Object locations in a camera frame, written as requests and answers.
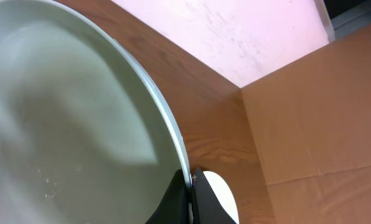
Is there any light blue plate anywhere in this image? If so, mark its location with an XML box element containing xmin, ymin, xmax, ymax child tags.
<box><xmin>0</xmin><ymin>1</ymin><xmax>190</xmax><ymax>223</ymax></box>
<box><xmin>203</xmin><ymin>170</ymin><xmax>240</xmax><ymax>224</ymax></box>

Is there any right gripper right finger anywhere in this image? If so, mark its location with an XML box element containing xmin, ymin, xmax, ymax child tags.
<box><xmin>192</xmin><ymin>168</ymin><xmax>236</xmax><ymax>224</ymax></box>

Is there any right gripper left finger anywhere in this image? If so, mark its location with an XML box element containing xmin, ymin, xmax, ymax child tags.
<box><xmin>146</xmin><ymin>169</ymin><xmax>189</xmax><ymax>224</ymax></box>

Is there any brown cardboard box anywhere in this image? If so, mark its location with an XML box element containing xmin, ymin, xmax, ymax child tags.
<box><xmin>242</xmin><ymin>25</ymin><xmax>371</xmax><ymax>223</ymax></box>

